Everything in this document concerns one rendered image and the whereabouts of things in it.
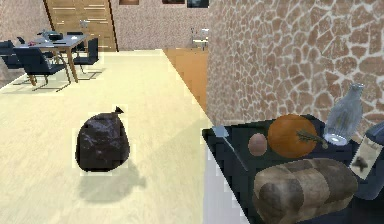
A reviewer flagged dark worktop counter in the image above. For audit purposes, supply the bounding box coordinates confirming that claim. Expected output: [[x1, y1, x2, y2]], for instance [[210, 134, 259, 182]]
[[201, 114, 384, 224]]

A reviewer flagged black rubbish bag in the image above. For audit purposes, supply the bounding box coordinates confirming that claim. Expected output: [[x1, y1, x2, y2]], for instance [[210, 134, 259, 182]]
[[75, 105, 131, 173]]

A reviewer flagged brown bread loaf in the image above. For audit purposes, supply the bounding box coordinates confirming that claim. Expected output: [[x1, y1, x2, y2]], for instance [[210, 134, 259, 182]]
[[252, 157, 359, 224]]

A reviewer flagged dark jar with pale label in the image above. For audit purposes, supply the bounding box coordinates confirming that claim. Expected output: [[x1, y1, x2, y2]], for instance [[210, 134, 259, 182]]
[[348, 121, 384, 201]]

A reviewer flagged clear glass bottle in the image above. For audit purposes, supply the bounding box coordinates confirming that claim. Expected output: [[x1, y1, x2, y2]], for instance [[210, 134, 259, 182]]
[[323, 82, 365, 147]]

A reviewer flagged pale side table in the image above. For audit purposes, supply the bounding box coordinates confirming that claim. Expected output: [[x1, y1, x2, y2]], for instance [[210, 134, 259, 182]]
[[189, 27, 210, 52]]

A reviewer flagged brown egg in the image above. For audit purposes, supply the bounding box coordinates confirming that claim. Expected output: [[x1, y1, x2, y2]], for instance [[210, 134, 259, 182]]
[[248, 132, 268, 157]]

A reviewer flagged orange pumpkin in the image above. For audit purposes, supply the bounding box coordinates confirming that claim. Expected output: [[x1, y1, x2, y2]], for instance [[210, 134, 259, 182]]
[[267, 114, 329, 159]]

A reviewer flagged wooden room door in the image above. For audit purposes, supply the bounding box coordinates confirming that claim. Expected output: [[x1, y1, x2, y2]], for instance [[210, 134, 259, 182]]
[[43, 0, 120, 53]]

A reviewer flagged dark pot on table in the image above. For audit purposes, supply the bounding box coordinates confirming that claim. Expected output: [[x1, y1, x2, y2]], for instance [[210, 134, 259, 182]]
[[37, 29, 64, 42]]

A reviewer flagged wooden dining table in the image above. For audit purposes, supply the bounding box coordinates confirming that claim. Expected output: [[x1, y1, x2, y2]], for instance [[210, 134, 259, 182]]
[[17, 33, 90, 87]]

